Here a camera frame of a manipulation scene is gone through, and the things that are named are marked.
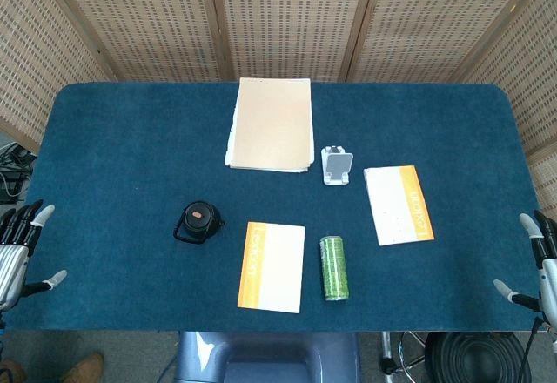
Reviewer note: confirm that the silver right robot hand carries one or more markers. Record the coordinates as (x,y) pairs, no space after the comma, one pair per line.
(546,265)

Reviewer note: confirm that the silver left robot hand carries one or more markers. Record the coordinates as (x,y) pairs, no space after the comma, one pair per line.
(9,259)

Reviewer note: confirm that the black round object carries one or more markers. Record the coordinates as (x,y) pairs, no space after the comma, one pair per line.
(198,222)

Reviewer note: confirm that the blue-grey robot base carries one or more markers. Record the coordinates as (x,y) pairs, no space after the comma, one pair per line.
(270,357)

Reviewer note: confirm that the brown leather shoe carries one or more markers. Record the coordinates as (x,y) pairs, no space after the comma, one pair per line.
(11,371)
(85,367)

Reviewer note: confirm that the white orange Lexicon notebook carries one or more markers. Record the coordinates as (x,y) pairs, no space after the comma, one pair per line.
(398,204)
(272,267)

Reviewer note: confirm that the chrome stool leg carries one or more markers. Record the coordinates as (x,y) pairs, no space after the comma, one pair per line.
(393,352)

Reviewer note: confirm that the blue felt table mat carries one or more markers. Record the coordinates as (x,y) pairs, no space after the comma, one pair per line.
(174,148)

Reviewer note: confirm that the green drink can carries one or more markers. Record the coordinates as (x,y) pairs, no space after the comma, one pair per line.
(333,267)

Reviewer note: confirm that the white phone stand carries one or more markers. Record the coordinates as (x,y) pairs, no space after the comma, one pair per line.
(336,166)

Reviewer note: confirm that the beige paper pad stack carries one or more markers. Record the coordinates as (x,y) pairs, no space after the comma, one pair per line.
(272,126)

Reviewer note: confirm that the woven bamboo folding screen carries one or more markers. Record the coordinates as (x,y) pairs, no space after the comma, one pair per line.
(283,17)

